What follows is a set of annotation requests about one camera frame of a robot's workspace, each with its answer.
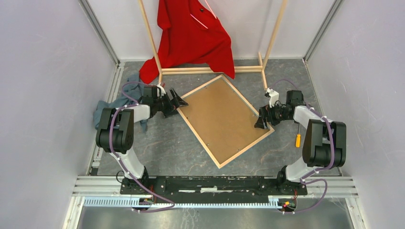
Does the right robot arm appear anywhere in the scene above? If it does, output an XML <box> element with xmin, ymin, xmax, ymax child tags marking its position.
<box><xmin>254</xmin><ymin>88</ymin><xmax>346</xmax><ymax>195</ymax></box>

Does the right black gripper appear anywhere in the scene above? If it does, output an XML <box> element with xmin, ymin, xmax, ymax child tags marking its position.
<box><xmin>254</xmin><ymin>101</ymin><xmax>290</xmax><ymax>129</ymax></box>

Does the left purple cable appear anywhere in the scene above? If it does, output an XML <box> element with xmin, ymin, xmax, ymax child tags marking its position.
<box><xmin>108</xmin><ymin>81</ymin><xmax>176</xmax><ymax>214</ymax></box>

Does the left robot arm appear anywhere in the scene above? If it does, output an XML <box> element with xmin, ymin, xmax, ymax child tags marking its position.
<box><xmin>96</xmin><ymin>84</ymin><xmax>189</xmax><ymax>195</ymax></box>

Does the pink clothes hanger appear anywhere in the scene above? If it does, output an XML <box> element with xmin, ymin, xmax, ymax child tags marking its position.
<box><xmin>188</xmin><ymin>0</ymin><xmax>217</xmax><ymax>29</ymax></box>

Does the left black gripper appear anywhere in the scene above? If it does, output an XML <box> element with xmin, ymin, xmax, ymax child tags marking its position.
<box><xmin>153</xmin><ymin>88</ymin><xmax>187</xmax><ymax>118</ymax></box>

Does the purple cable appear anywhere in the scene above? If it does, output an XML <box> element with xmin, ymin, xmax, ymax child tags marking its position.
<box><xmin>108</xmin><ymin>81</ymin><xmax>176</xmax><ymax>214</ymax></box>
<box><xmin>272</xmin><ymin>79</ymin><xmax>336</xmax><ymax>214</ymax></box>

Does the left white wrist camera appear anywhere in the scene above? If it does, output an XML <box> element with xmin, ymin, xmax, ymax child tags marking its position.
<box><xmin>157</xmin><ymin>82</ymin><xmax>166</xmax><ymax>97</ymax></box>

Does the grey-blue cloth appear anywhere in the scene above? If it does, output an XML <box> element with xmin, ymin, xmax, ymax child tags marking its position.
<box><xmin>93</xmin><ymin>73</ymin><xmax>153</xmax><ymax>133</ymax></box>

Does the red shirt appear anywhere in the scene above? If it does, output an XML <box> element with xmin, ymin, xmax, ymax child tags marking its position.
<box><xmin>157</xmin><ymin>0</ymin><xmax>235</xmax><ymax>79</ymax></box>

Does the wooden clothes rack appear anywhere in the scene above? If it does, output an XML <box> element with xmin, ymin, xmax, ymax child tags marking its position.
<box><xmin>138</xmin><ymin>0</ymin><xmax>288</xmax><ymax>89</ymax></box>

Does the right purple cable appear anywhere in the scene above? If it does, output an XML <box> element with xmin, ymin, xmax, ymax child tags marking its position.
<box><xmin>272</xmin><ymin>79</ymin><xmax>336</xmax><ymax>214</ymax></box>

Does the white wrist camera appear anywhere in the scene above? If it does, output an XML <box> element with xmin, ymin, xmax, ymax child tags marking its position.
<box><xmin>265</xmin><ymin>88</ymin><xmax>279</xmax><ymax>108</ymax></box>
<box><xmin>157</xmin><ymin>82</ymin><xmax>166</xmax><ymax>97</ymax></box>

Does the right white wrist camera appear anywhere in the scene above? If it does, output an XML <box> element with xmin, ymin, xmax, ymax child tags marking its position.
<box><xmin>265</xmin><ymin>88</ymin><xmax>279</xmax><ymax>108</ymax></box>

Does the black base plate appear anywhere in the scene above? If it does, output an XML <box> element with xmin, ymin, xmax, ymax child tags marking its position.
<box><xmin>120</xmin><ymin>176</ymin><xmax>308</xmax><ymax>205</ymax></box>

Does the yellow handled screwdriver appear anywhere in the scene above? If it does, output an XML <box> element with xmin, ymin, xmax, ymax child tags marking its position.
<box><xmin>295</xmin><ymin>124</ymin><xmax>301</xmax><ymax>148</ymax></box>

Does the white cable duct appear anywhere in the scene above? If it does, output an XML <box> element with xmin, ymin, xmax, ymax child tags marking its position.
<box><xmin>83</xmin><ymin>197</ymin><xmax>282</xmax><ymax>209</ymax></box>

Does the blue picture frame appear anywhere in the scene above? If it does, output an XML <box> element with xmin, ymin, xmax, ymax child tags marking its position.
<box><xmin>178</xmin><ymin>75</ymin><xmax>274</xmax><ymax>168</ymax></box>

